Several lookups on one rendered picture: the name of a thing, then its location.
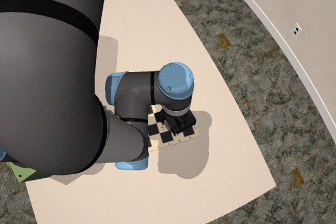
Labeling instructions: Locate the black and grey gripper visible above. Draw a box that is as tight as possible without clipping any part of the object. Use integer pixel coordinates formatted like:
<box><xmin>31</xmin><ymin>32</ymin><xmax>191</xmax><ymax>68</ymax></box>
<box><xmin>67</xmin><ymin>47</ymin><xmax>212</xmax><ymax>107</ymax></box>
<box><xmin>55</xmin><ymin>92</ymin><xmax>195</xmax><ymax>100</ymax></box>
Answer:
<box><xmin>158</xmin><ymin>108</ymin><xmax>196</xmax><ymax>136</ymax></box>

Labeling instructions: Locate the cream and black chessboard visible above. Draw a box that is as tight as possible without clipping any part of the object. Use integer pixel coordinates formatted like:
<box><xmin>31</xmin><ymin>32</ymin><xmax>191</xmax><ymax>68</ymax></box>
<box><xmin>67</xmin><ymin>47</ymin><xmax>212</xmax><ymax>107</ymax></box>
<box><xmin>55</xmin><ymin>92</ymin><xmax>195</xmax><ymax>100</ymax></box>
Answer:
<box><xmin>148</xmin><ymin>104</ymin><xmax>200</xmax><ymax>152</ymax></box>

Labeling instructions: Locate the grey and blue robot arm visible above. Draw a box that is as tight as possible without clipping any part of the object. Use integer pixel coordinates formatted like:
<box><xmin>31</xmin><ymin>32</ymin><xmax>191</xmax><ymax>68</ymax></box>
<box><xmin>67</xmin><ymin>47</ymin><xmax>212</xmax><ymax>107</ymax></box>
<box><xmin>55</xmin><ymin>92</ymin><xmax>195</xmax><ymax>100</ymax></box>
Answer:
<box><xmin>0</xmin><ymin>0</ymin><xmax>194</xmax><ymax>176</ymax></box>

